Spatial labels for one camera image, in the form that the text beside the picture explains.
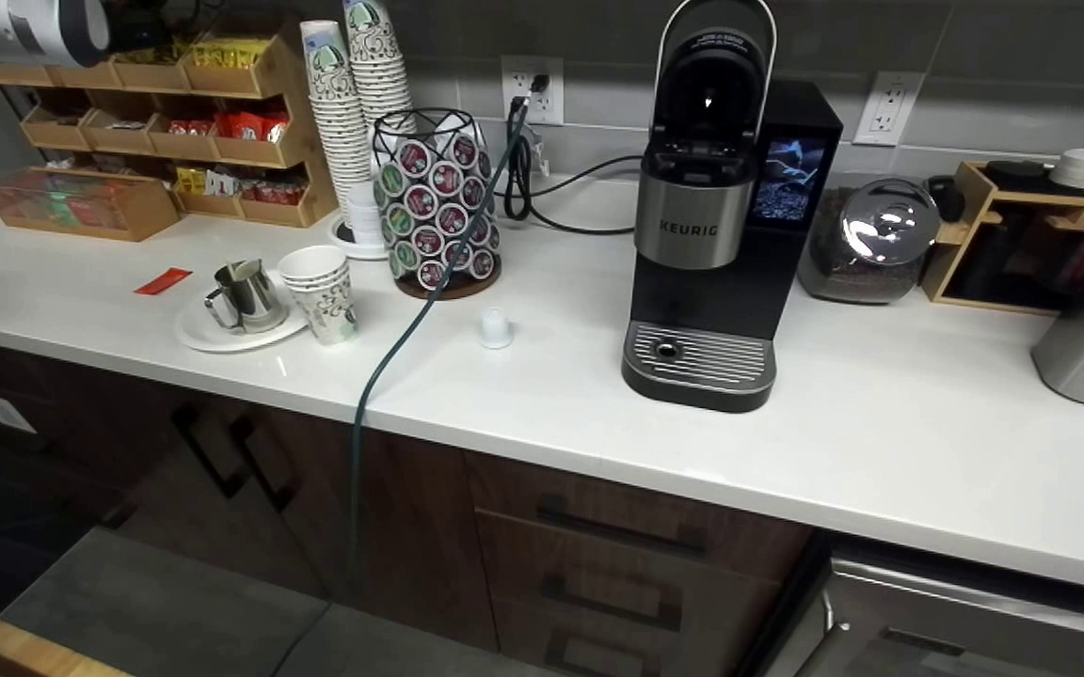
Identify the empty white wall outlet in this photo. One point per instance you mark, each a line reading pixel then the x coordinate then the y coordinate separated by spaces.
pixel 887 114

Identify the dark wooden cabinet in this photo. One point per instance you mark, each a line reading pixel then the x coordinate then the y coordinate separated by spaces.
pixel 414 527

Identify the small wooden shelf organizer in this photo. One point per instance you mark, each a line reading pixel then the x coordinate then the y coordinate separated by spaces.
pixel 975 202

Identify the tall paper cup stack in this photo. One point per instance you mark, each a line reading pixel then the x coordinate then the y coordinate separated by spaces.
pixel 376 61

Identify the white label sticker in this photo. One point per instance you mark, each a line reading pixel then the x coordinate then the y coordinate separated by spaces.
pixel 2 410

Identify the white cup lid stack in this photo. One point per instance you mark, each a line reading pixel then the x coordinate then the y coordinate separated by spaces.
pixel 367 212

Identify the cardboard box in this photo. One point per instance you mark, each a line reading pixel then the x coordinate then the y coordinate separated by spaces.
pixel 75 202

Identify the bright yellow sachet pile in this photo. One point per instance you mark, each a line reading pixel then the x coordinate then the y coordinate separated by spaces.
pixel 232 53

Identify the small white creamer cup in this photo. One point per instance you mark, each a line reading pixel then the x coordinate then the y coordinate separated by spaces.
pixel 494 328

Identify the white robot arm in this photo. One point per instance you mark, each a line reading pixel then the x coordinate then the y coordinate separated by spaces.
pixel 29 24

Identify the light wooden board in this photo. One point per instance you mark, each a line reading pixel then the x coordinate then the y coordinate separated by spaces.
pixel 2 640

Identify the short paper cup stack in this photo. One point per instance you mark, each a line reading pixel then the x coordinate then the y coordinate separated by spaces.
pixel 336 114

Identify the patterned paper cup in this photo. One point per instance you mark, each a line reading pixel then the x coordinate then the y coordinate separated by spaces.
pixel 320 294

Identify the red sachet pile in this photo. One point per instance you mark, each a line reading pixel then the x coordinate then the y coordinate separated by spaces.
pixel 251 127

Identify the white plate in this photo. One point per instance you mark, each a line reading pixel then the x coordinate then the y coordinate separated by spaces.
pixel 208 331

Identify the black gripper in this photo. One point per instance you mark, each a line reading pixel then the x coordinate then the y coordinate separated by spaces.
pixel 147 19

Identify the wooden tiered condiment rack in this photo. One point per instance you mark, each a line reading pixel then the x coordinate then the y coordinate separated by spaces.
pixel 277 84

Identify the steel under-counter appliance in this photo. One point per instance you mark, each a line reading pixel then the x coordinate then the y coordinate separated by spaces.
pixel 942 625

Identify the black silver coffee machine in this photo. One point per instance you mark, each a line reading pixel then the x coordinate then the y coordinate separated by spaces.
pixel 706 212

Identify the white wall outlet with plug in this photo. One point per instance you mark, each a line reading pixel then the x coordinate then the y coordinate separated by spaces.
pixel 548 108

